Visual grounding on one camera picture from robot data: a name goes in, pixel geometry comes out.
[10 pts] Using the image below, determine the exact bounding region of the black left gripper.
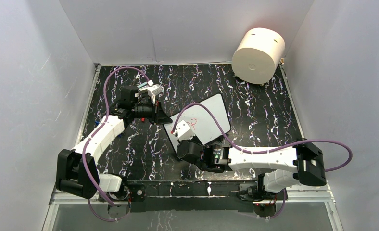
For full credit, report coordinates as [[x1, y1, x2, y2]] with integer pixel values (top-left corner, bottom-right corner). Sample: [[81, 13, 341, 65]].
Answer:
[[133, 99, 173, 126]]

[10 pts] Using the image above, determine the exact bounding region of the black framed whiteboard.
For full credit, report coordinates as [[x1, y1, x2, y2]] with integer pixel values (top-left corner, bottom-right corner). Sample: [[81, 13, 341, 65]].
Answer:
[[163, 93, 231, 159]]

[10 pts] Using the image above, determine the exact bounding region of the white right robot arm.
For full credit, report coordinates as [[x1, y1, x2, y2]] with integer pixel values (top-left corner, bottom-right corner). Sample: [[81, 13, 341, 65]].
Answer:
[[176, 140, 327, 199]]

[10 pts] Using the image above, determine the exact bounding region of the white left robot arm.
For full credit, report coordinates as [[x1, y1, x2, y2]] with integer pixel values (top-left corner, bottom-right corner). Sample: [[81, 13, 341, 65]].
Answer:
[[55, 84, 172, 204]]

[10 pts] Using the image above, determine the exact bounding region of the teal and cream eraser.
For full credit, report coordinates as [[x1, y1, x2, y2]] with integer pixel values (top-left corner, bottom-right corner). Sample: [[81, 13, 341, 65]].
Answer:
[[137, 82, 149, 91]]

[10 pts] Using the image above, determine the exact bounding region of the cream cylindrical container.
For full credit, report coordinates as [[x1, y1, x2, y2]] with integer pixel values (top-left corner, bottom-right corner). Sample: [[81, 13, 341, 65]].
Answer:
[[231, 27, 285, 85]]

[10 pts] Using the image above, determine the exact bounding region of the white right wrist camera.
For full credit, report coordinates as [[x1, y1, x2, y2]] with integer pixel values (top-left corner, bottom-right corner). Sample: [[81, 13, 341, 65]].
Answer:
[[171, 120, 195, 143]]

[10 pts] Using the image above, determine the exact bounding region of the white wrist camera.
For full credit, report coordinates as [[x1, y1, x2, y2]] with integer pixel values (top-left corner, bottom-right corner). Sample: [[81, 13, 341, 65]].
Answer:
[[140, 80, 164, 104], [171, 120, 195, 143]]

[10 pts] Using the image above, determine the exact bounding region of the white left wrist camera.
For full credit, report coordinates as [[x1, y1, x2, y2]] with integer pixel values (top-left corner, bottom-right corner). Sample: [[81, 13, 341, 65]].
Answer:
[[140, 80, 164, 104]]

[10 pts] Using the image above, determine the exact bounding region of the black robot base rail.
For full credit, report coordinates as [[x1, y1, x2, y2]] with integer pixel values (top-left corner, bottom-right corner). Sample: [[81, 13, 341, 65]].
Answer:
[[122, 180, 284, 215]]

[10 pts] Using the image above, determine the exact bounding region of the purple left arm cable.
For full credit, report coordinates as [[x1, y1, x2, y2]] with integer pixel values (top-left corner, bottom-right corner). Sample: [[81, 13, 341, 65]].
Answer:
[[81, 66, 150, 222]]

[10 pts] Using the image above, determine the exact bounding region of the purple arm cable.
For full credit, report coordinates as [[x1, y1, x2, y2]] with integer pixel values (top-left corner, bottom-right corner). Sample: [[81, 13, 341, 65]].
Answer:
[[81, 66, 150, 222], [173, 103, 353, 220]]

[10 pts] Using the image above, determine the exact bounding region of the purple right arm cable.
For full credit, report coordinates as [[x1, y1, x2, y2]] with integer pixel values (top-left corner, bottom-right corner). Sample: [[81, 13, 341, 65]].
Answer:
[[173, 103, 353, 220]]

